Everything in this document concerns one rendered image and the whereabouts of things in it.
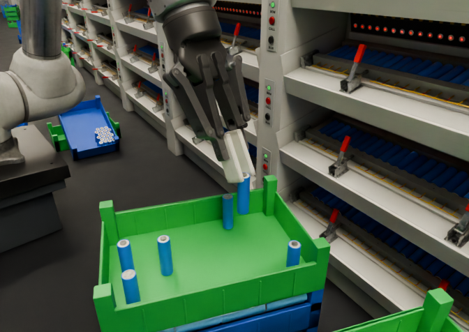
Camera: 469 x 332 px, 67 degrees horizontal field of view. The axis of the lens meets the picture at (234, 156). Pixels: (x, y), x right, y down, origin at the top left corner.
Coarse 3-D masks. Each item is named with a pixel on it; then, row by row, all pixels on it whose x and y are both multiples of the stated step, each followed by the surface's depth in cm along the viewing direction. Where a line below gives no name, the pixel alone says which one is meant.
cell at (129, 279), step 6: (126, 270) 44; (132, 270) 44; (126, 276) 43; (132, 276) 43; (126, 282) 43; (132, 282) 43; (126, 288) 44; (132, 288) 44; (138, 288) 45; (126, 294) 44; (132, 294) 44; (138, 294) 45; (126, 300) 45; (132, 300) 45; (138, 300) 45
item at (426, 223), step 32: (288, 128) 91; (320, 128) 92; (352, 128) 88; (288, 160) 90; (320, 160) 84; (352, 160) 81; (384, 160) 77; (416, 160) 74; (448, 160) 71; (352, 192) 74; (384, 192) 71; (416, 192) 69; (448, 192) 65; (384, 224) 70; (416, 224) 63; (448, 224) 62; (448, 256) 59
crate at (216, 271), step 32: (256, 192) 64; (128, 224) 59; (160, 224) 61; (192, 224) 63; (256, 224) 63; (288, 224) 59; (192, 256) 56; (224, 256) 56; (256, 256) 56; (320, 256) 47; (96, 288) 40; (160, 288) 50; (192, 288) 50; (224, 288) 44; (256, 288) 46; (288, 288) 48; (320, 288) 50; (128, 320) 42; (160, 320) 44; (192, 320) 45
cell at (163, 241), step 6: (162, 240) 50; (168, 240) 50; (162, 246) 50; (168, 246) 50; (162, 252) 50; (168, 252) 50; (162, 258) 51; (168, 258) 51; (162, 264) 51; (168, 264) 51; (162, 270) 52; (168, 270) 52
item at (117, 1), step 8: (112, 0) 184; (120, 0) 186; (128, 0) 188; (136, 0) 190; (144, 0) 192; (112, 8) 186; (112, 16) 189; (120, 32) 192; (120, 40) 194; (128, 40) 196; (136, 40) 198; (120, 64) 200; (128, 72) 203; (120, 88) 212; (128, 104) 210
